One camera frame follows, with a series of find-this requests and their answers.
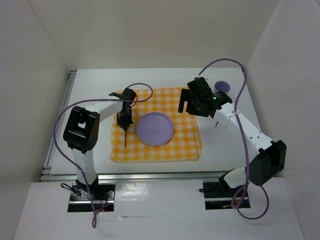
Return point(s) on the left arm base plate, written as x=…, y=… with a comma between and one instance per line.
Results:
x=103, y=199

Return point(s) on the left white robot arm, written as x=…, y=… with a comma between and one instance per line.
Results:
x=82, y=130

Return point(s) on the aluminium front rail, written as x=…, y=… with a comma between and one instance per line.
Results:
x=106, y=178

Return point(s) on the lavender plate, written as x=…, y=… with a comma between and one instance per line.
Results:
x=154, y=129

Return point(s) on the copper fork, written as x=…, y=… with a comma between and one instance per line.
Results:
x=125, y=138

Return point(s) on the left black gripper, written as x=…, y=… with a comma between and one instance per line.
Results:
x=125, y=124

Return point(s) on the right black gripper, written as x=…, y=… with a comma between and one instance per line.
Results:
x=185, y=96

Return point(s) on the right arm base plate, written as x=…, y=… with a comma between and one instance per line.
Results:
x=218, y=196

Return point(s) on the yellow checkered cloth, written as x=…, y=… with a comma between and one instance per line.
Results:
x=185, y=144

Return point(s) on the lavender cup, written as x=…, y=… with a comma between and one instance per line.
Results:
x=222, y=86

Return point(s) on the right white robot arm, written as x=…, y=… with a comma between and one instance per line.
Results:
x=266, y=157

